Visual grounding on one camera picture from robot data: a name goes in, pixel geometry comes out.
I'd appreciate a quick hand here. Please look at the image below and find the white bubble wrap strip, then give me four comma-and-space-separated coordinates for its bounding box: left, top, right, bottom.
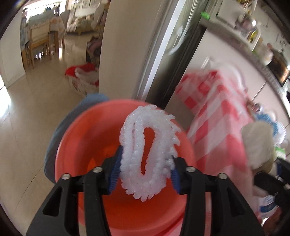
119, 105, 181, 202

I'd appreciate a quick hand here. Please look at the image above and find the blue cushioned stool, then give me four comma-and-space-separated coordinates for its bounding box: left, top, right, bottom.
44, 93, 109, 184

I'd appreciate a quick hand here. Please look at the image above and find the red checkered tablecloth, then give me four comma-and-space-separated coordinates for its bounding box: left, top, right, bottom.
175, 70, 258, 214

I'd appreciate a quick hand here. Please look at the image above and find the white laundry basket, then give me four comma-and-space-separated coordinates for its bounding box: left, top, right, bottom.
65, 63, 99, 96

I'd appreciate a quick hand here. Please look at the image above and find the wooden dining chair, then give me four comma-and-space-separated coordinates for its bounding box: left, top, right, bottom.
28, 22, 52, 68

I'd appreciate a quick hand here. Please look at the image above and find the frosted glass sliding door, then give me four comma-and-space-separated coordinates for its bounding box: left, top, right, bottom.
132, 1, 213, 108

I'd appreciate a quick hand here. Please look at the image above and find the white dish rack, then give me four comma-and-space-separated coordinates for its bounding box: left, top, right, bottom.
215, 1, 261, 51

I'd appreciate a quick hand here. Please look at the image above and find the green clip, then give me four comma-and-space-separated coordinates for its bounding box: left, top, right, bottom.
200, 11, 210, 20

